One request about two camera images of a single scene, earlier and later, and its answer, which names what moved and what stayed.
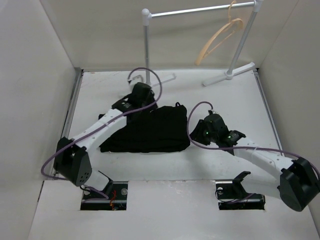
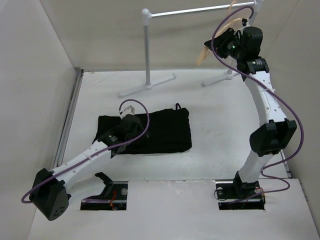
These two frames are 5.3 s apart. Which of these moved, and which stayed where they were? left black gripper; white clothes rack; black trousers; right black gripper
Moved: right black gripper; left black gripper
Stayed: white clothes rack; black trousers
